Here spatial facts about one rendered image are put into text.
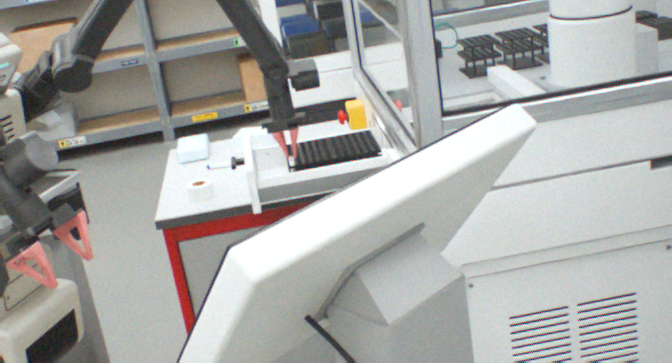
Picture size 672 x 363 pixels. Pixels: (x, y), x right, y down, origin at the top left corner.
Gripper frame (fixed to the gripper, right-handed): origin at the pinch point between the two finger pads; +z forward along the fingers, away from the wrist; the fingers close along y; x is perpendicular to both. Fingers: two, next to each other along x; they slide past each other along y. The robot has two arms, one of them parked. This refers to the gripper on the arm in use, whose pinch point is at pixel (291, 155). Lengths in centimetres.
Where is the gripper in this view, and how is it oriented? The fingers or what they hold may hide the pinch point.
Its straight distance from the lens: 204.4
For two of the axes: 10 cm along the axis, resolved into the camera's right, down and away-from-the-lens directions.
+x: -0.3, 2.4, -9.7
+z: 1.9, 9.5, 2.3
